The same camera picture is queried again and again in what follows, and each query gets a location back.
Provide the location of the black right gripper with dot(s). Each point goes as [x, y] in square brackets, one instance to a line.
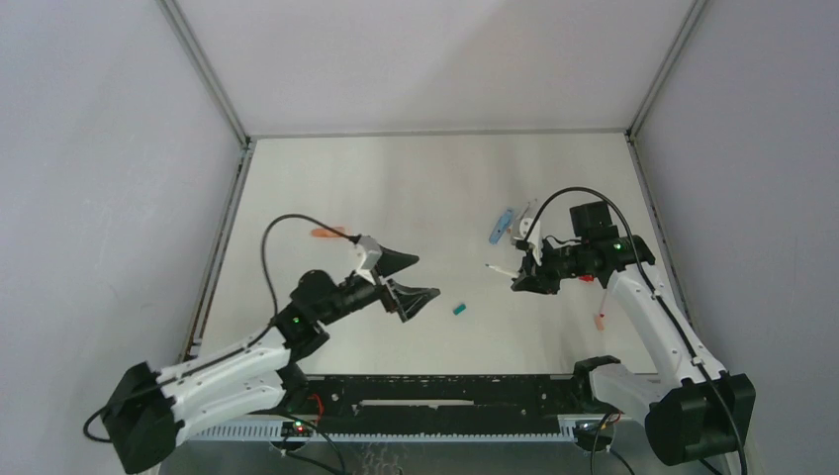
[533, 272]

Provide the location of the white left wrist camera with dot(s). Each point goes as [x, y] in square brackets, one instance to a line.
[369, 253]

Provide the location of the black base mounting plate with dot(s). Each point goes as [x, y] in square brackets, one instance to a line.
[432, 405]

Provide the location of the white marker green end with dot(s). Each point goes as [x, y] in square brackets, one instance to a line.
[510, 273]

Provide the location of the white pen orange tip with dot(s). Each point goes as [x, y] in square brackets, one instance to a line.
[515, 223]

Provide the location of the blue translucent highlighter pen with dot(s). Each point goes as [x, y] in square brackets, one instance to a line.
[501, 226]

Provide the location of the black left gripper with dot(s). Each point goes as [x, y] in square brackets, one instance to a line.
[383, 291]

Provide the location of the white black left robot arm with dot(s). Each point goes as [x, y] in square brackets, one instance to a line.
[151, 412]

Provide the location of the orange translucent highlighter pen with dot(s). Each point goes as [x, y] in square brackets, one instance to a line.
[327, 233]

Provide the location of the white pen green tip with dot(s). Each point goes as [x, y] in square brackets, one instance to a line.
[527, 209]

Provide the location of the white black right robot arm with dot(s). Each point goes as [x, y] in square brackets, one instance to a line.
[696, 408]

